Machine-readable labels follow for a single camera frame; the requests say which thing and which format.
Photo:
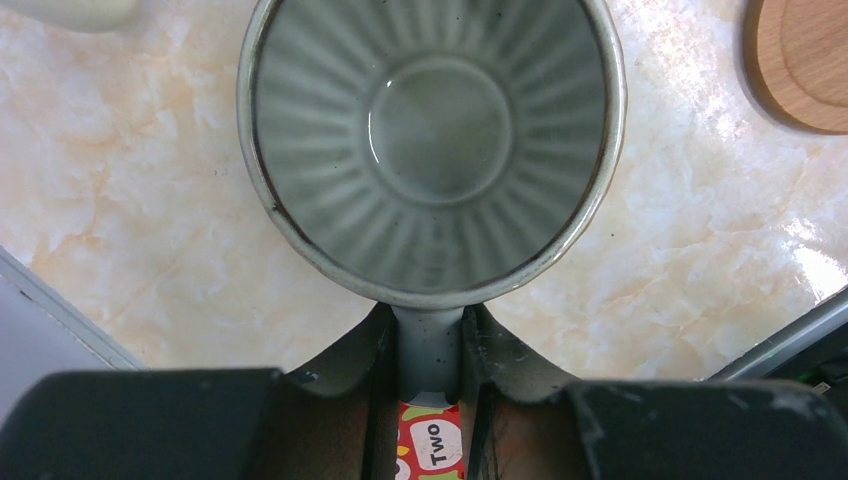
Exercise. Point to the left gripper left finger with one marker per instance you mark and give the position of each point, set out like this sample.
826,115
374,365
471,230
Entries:
334,417

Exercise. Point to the grey striped mug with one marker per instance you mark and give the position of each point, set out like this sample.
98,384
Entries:
431,155

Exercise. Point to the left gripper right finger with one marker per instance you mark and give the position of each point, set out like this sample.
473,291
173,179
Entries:
525,418

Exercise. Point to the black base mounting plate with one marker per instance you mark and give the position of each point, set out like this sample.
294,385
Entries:
812,350

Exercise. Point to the red owl sticker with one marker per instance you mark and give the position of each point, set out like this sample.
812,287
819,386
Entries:
429,444

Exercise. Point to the light woven rattan coaster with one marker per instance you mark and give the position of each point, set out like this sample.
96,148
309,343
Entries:
795,60

